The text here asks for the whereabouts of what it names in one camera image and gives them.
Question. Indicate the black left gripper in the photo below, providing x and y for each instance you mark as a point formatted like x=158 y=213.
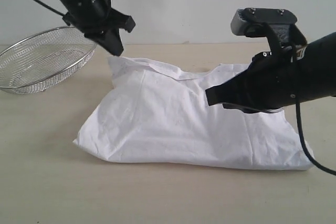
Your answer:
x=99 y=22

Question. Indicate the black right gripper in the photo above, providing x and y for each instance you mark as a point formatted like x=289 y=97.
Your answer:
x=266 y=86

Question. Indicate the white t-shirt red Chinese logo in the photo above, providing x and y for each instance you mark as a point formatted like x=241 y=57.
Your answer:
x=158 y=113

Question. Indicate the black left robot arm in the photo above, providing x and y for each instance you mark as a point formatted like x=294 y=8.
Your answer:
x=99 y=22

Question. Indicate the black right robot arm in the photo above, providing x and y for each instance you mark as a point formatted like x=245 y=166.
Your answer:
x=314 y=69

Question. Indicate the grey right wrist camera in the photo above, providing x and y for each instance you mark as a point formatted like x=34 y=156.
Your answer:
x=277 y=25

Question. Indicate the metal wire mesh basket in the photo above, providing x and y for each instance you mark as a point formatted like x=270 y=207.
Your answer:
x=43 y=60

